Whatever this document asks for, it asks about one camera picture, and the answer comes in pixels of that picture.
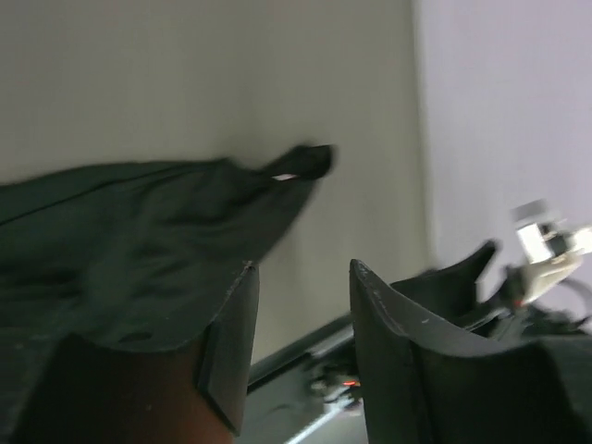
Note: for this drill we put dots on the black t shirt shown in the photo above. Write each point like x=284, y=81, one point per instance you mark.
x=135, y=257

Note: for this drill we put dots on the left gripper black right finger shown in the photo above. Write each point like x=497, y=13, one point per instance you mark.
x=425, y=380

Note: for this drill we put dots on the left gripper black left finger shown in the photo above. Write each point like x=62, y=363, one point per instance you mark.
x=194, y=394

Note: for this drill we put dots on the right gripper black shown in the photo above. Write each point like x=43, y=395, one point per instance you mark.
x=451, y=293

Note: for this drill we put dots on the aluminium frame rail front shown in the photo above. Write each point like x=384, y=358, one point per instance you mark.
x=308, y=392

